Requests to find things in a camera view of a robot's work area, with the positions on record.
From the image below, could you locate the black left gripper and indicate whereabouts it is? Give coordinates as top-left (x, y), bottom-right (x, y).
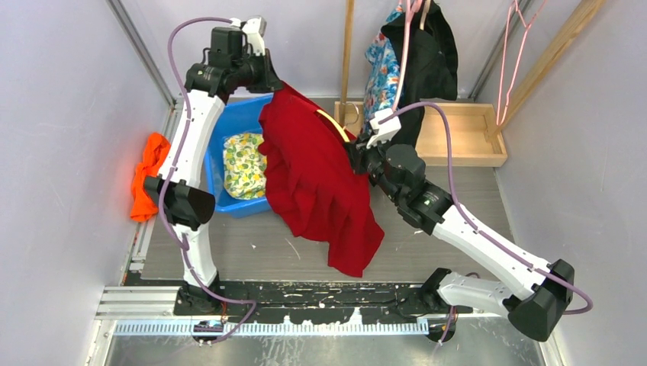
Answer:
top-left (230, 48), bottom-right (281, 94)

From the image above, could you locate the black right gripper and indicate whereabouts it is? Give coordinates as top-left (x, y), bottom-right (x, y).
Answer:
top-left (345, 131), bottom-right (403, 204)

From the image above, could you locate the red pleated skirt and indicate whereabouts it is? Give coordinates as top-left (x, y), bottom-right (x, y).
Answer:
top-left (259, 83), bottom-right (385, 278)

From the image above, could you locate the lemon print skirt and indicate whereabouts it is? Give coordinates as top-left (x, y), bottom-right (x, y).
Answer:
top-left (223, 132), bottom-right (267, 201)

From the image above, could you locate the pink wire hanger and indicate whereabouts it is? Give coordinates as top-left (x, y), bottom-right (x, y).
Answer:
top-left (496, 1), bottom-right (546, 127)

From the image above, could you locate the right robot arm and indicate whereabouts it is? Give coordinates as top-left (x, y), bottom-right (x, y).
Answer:
top-left (344, 140), bottom-right (575, 342)

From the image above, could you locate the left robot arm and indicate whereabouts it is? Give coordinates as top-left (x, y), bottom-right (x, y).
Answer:
top-left (143, 17), bottom-right (282, 316)

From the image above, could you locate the pink plastic hanger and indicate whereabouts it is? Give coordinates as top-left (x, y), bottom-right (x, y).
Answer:
top-left (392, 0), bottom-right (423, 112)

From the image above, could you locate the blue plastic bin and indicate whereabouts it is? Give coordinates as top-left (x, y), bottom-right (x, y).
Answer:
top-left (204, 95), bottom-right (272, 218)

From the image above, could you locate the blue floral garment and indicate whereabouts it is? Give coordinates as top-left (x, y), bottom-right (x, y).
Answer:
top-left (362, 30), bottom-right (401, 130)

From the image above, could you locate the black garment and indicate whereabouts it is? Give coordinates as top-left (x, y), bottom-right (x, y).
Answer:
top-left (381, 1), bottom-right (459, 147)

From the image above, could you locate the wooden rack base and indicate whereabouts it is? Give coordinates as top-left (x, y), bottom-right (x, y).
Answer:
top-left (341, 101), bottom-right (508, 169)

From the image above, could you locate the orange cloth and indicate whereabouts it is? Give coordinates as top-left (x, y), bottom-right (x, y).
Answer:
top-left (130, 132), bottom-right (172, 223)

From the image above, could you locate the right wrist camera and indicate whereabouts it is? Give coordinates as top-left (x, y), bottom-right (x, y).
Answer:
top-left (366, 108), bottom-right (401, 149)

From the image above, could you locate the wooden rack post left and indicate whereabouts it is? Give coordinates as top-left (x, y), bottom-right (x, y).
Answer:
top-left (340, 0), bottom-right (355, 126)

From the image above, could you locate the wooden rack post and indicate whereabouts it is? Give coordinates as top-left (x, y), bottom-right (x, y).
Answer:
top-left (340, 0), bottom-right (355, 126)
top-left (485, 1), bottom-right (606, 139)

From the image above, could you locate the aluminium frame rail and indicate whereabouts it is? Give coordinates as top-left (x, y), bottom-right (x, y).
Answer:
top-left (106, 0), bottom-right (175, 107)

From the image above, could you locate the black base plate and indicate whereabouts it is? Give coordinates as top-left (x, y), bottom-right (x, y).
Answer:
top-left (172, 281), bottom-right (472, 325)

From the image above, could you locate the wooden rack post right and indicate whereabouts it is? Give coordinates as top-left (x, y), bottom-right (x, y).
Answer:
top-left (485, 1), bottom-right (606, 139)

